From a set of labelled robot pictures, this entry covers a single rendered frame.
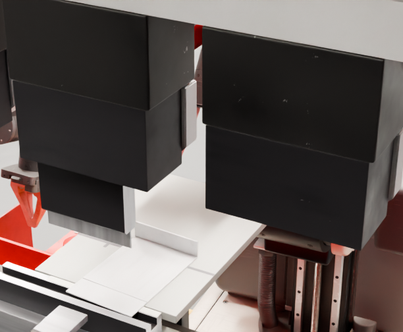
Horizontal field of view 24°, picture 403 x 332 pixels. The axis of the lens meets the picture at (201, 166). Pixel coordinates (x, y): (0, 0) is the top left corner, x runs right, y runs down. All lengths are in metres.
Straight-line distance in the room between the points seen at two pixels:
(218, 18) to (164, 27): 0.08
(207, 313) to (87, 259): 1.14
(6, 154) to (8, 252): 2.13
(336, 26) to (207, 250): 0.45
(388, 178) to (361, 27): 0.16
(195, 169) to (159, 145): 2.53
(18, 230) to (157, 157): 0.77
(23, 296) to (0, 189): 2.28
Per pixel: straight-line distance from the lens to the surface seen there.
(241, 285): 2.20
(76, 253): 1.10
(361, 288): 2.09
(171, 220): 1.15
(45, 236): 3.04
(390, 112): 0.75
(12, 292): 1.07
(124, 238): 0.95
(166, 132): 0.86
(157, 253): 1.09
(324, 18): 0.71
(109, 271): 1.06
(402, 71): 0.76
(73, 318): 0.99
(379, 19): 0.70
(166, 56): 0.83
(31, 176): 1.47
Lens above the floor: 1.59
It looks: 28 degrees down
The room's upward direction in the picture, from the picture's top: straight up
